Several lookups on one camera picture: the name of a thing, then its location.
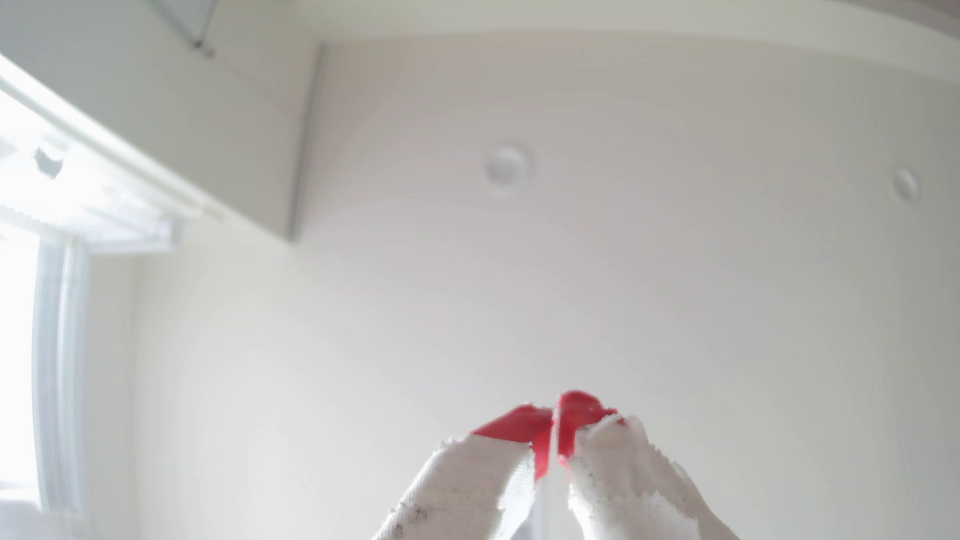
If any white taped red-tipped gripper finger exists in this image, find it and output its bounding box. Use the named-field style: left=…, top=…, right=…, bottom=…
left=372, top=405, right=556, bottom=540
left=558, top=390, right=740, bottom=540

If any large round white ceiling disc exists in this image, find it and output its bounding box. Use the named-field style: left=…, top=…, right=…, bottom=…
left=484, top=144, right=535, bottom=192

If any bright window with white frame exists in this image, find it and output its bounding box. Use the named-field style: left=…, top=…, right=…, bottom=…
left=0, top=56, right=222, bottom=526

